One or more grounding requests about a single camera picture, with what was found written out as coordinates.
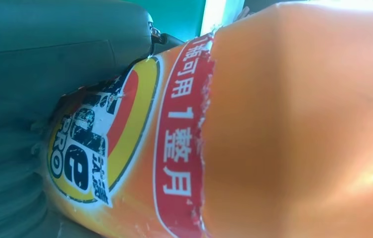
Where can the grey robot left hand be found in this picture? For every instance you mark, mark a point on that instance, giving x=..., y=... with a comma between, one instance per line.
x=42, y=49

